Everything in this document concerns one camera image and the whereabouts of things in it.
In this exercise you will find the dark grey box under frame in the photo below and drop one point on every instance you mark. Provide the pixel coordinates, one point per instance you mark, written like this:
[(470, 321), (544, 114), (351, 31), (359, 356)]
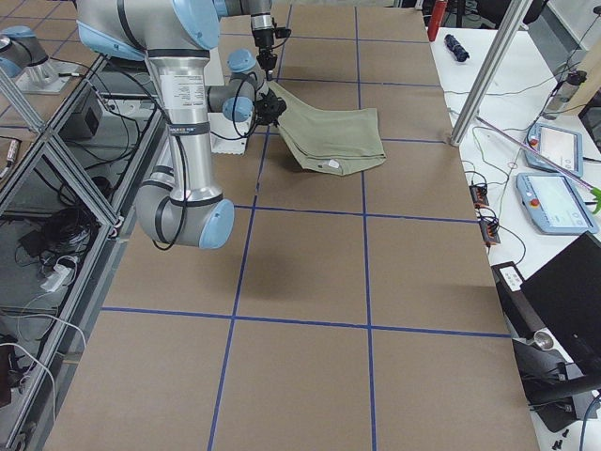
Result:
[(84, 121)]

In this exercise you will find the near blue teach pendant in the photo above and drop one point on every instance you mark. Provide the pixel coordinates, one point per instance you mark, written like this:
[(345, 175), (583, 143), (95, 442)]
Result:
[(554, 205)]

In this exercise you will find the reacher grabber stick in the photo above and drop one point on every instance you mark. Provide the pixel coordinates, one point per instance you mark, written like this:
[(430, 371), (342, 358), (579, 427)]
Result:
[(594, 191)]

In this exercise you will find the black monitor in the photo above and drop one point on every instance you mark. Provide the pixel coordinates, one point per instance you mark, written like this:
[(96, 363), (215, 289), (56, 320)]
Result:
[(565, 295)]

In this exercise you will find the olive green long-sleeve shirt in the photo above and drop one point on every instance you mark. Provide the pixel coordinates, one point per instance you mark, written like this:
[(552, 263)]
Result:
[(314, 136)]

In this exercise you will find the clear water bottle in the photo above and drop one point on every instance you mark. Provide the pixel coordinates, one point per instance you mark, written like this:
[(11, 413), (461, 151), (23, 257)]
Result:
[(563, 92)]

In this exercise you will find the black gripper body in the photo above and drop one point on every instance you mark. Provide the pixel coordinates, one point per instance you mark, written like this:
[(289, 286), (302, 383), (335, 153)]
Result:
[(271, 107), (263, 39)]

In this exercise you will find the folded dark blue umbrella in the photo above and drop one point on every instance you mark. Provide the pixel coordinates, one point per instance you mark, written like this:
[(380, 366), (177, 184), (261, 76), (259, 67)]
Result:
[(460, 54)]

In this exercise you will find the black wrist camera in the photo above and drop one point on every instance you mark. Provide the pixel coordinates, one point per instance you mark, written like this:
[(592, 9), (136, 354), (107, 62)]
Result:
[(282, 32)]

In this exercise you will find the far blue teach pendant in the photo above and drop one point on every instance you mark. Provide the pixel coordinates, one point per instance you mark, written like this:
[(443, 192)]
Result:
[(561, 146)]

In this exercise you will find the near orange connector block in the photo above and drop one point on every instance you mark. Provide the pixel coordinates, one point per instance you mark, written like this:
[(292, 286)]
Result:
[(489, 227)]

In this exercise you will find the red cylinder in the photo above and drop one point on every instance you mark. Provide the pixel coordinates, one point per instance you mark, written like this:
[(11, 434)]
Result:
[(435, 20)]

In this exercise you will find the far orange connector block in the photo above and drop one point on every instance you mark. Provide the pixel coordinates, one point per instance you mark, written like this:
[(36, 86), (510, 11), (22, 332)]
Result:
[(478, 194)]

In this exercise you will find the orange connector block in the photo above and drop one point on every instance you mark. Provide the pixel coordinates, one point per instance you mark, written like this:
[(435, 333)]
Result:
[(489, 227), (478, 194)]

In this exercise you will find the blue teach pendant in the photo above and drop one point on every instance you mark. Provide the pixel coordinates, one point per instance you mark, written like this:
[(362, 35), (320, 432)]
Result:
[(554, 205), (561, 146)]

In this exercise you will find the aluminium frame rail structure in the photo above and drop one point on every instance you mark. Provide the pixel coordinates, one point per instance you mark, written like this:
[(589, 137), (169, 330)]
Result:
[(68, 202)]

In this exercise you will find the aluminium frame post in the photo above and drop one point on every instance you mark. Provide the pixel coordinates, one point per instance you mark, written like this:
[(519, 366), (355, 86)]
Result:
[(514, 15)]

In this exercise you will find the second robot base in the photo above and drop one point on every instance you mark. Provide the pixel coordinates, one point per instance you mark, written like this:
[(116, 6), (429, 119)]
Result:
[(25, 61)]

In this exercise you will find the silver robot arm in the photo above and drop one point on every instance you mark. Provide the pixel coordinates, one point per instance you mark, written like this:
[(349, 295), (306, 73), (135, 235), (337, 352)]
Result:
[(181, 202), (262, 27)]

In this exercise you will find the white power strip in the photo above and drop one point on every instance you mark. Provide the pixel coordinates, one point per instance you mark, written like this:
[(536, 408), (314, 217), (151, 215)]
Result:
[(59, 277)]

